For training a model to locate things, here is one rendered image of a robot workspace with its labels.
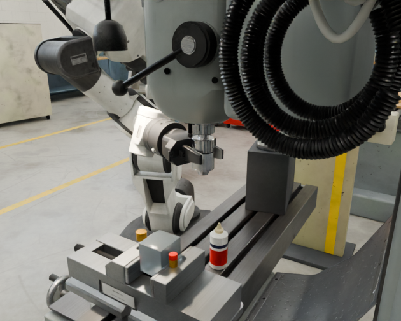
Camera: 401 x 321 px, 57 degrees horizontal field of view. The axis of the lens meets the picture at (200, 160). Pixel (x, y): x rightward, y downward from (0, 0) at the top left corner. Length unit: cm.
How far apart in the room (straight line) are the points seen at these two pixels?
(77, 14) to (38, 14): 879
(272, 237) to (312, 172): 160
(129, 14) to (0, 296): 197
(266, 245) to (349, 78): 55
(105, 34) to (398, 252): 64
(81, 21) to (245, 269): 76
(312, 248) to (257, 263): 191
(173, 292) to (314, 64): 44
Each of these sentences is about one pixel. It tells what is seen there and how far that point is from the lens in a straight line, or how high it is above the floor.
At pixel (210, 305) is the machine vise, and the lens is 68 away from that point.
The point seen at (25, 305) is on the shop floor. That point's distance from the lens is 249.
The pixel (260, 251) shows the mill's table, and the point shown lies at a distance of 95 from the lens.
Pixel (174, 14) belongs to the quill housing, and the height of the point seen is 150.
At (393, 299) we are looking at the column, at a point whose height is 114.
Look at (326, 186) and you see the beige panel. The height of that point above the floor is 51.
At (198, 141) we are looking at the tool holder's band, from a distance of 75.
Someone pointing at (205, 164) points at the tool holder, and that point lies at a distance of 76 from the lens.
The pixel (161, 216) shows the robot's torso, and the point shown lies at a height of 73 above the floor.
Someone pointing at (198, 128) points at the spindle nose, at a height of 129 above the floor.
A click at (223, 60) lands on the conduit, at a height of 145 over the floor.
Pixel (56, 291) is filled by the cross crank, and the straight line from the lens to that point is 135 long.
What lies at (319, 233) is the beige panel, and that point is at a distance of 274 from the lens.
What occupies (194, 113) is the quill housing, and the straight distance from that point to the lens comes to 68.
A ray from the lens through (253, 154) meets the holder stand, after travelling 108.
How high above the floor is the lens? 147
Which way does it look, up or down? 19 degrees down
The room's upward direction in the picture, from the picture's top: straight up
